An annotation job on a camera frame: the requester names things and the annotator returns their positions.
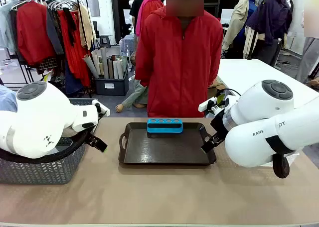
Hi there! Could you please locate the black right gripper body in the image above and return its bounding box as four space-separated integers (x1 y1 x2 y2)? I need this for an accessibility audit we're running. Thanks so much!
210 111 229 140

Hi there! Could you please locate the large grey plastic basket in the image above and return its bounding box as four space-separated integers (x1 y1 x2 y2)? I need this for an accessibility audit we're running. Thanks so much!
0 131 87 185

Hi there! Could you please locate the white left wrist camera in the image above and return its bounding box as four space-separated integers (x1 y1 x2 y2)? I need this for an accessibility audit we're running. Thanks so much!
92 100 111 118

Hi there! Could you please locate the dark grey hanging garment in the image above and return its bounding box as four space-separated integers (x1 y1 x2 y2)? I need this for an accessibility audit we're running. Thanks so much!
46 7 65 56

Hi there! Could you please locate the beige hanging garment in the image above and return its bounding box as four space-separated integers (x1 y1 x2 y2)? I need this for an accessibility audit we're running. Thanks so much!
78 4 97 50

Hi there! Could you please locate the grey paper roll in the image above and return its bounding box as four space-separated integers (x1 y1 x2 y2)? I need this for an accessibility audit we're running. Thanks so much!
82 54 100 79

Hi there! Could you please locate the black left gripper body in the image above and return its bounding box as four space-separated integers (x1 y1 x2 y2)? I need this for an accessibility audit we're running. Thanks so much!
85 130 101 146

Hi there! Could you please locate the dark grey storage bin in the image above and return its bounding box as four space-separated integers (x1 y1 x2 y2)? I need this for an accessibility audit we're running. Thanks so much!
94 67 130 96

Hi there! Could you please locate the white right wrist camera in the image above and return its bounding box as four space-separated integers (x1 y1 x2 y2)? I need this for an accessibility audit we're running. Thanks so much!
198 97 225 114

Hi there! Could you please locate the light grey hanging jacket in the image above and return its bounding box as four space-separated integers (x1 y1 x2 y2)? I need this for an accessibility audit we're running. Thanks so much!
0 0 18 54

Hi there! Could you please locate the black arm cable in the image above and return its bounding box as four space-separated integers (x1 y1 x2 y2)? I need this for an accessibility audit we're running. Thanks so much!
0 128 92 164
265 134 296 179

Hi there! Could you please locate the black step stool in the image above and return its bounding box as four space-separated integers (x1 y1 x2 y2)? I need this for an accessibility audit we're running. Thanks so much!
99 35 112 48

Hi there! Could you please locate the person with pink scarf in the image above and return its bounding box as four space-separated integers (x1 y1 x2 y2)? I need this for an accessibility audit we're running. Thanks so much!
129 0 165 62

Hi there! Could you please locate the person in red jacket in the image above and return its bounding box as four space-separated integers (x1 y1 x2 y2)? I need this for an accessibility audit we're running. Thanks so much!
134 0 224 118

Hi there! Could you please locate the red hanging jacket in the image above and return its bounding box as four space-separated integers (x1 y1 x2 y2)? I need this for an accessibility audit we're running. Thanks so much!
15 1 57 66

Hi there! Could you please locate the red hanging dress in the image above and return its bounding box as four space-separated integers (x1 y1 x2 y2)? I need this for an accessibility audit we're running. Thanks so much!
57 9 92 88

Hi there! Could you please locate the white table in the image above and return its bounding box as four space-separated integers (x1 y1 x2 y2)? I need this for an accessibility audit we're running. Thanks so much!
216 58 319 106

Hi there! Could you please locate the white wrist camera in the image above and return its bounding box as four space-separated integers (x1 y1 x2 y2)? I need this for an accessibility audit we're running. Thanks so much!
92 100 111 118
198 97 225 114

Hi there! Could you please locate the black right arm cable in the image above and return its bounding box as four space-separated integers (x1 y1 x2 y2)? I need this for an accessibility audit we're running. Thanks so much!
265 134 296 179

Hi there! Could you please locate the person in blue shirt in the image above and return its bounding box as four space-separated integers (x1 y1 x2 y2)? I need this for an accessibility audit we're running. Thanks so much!
0 84 18 113

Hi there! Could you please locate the brown cardboard box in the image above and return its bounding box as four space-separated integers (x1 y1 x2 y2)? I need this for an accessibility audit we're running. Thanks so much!
207 76 226 100

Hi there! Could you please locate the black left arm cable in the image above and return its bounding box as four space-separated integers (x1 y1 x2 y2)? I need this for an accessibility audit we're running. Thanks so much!
0 128 92 164

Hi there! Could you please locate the dark brown serving tray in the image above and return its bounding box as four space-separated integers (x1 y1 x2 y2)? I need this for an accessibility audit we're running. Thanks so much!
119 122 217 166

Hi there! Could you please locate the small grey plastic basket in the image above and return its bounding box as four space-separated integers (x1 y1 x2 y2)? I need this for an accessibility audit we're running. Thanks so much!
67 98 99 106

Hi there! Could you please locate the black clothes rack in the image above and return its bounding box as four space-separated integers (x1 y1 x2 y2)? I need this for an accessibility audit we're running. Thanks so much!
4 0 93 98

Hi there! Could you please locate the mannequin in beige coat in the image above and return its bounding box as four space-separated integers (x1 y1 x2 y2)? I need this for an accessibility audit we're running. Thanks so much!
222 0 258 60

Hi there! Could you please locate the black hanging scarf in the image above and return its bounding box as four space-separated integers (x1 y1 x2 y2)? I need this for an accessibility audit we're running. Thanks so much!
62 7 78 46

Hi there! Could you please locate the blue test tube rack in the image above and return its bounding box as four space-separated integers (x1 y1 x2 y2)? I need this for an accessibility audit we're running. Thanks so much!
146 118 183 134

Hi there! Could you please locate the mannequin arm green sleeve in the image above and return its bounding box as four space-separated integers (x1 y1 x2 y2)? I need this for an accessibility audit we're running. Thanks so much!
115 78 149 113

